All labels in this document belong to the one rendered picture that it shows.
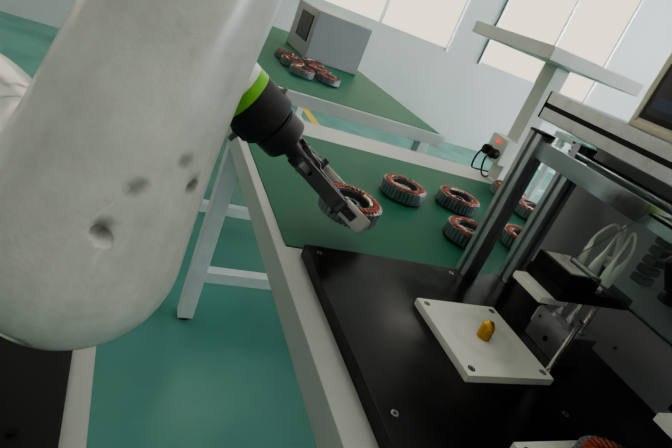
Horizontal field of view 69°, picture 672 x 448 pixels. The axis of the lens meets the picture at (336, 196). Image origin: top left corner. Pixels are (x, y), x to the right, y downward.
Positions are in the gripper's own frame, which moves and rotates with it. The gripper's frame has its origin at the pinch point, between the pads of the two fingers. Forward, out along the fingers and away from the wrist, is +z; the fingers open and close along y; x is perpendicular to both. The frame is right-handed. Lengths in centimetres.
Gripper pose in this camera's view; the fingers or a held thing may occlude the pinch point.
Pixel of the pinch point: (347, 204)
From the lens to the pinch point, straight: 86.2
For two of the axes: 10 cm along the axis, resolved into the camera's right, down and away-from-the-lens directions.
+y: 2.6, 4.7, -8.4
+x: 7.7, -6.3, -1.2
